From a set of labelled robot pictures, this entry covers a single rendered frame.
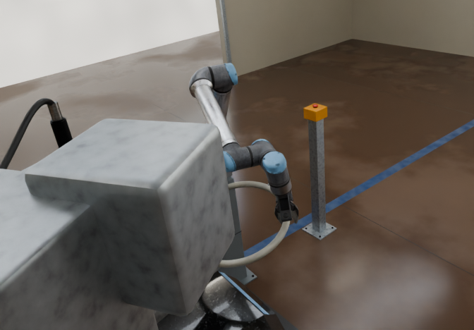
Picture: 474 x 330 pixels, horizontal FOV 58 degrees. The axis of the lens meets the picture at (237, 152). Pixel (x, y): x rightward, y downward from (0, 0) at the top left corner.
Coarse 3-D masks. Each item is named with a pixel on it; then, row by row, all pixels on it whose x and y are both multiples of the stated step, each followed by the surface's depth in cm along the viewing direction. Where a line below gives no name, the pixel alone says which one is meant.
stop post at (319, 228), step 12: (312, 108) 301; (324, 108) 299; (312, 120) 300; (312, 132) 307; (312, 144) 312; (312, 156) 317; (312, 168) 322; (312, 180) 328; (324, 180) 328; (312, 192) 333; (324, 192) 333; (312, 204) 339; (324, 204) 338; (312, 216) 345; (324, 216) 343; (312, 228) 351; (324, 228) 349
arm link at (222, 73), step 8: (224, 64) 216; (232, 64) 217; (216, 72) 213; (224, 72) 214; (232, 72) 215; (216, 80) 213; (224, 80) 215; (232, 80) 216; (216, 88) 220; (224, 88) 219; (216, 96) 226; (224, 96) 226; (224, 104) 233; (224, 112) 240
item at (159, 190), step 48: (96, 144) 42; (144, 144) 40; (192, 144) 39; (48, 192) 38; (96, 192) 36; (144, 192) 34; (192, 192) 38; (144, 240) 36; (192, 240) 39; (144, 288) 40; (192, 288) 40
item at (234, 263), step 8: (232, 184) 209; (240, 184) 208; (248, 184) 207; (256, 184) 205; (264, 184) 203; (288, 224) 182; (280, 232) 179; (272, 240) 177; (280, 240) 177; (264, 248) 175; (272, 248) 175; (248, 256) 174; (256, 256) 173; (264, 256) 174; (224, 264) 174; (232, 264) 173; (240, 264) 173
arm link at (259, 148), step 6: (252, 144) 184; (258, 144) 181; (264, 144) 180; (270, 144) 182; (252, 150) 177; (258, 150) 178; (264, 150) 177; (270, 150) 176; (258, 156) 177; (264, 156) 175; (258, 162) 179
